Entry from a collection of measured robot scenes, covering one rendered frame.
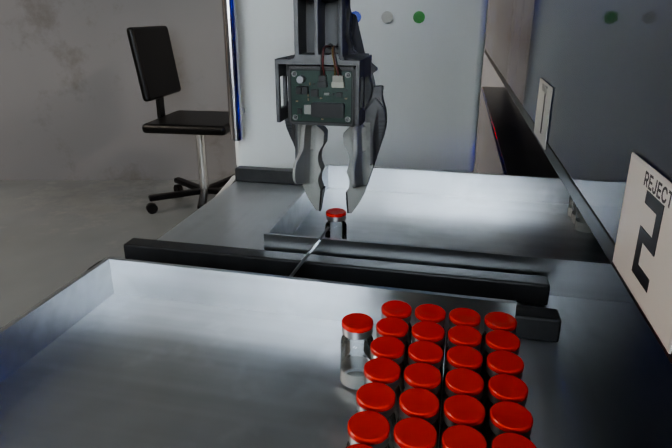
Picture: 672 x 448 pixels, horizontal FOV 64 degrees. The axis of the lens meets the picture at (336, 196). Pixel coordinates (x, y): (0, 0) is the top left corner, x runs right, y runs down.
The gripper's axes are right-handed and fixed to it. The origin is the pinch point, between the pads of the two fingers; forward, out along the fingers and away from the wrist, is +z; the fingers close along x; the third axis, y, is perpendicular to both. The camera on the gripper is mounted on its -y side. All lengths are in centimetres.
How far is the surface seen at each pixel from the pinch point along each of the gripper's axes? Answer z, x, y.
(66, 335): 6.1, -16.8, 19.5
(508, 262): 3.5, 16.6, 4.5
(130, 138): 64, -208, -279
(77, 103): 40, -240, -271
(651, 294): -5.9, 19.8, 27.1
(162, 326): 6.1, -10.3, 16.8
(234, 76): -6, -30, -47
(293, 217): 4.2, -5.7, -4.0
